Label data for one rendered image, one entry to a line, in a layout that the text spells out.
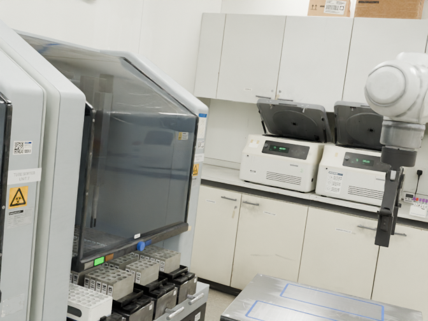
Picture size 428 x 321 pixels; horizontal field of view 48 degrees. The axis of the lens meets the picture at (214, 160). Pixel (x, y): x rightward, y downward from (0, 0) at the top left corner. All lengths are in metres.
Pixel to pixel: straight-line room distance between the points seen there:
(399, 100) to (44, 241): 0.87
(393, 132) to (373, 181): 2.29
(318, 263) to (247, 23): 1.94
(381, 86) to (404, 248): 2.57
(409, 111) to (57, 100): 0.78
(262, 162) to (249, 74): 0.78
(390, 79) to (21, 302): 0.95
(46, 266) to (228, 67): 2.97
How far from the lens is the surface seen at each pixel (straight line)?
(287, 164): 3.51
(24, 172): 1.17
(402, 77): 0.93
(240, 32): 4.02
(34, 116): 1.16
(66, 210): 1.29
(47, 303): 1.34
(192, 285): 1.84
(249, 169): 3.61
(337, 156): 3.47
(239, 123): 4.30
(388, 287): 3.52
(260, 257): 3.68
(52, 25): 2.79
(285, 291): 1.81
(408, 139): 1.13
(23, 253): 1.23
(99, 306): 1.43
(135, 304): 1.56
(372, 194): 3.41
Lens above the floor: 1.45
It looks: 7 degrees down
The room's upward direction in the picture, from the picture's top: 7 degrees clockwise
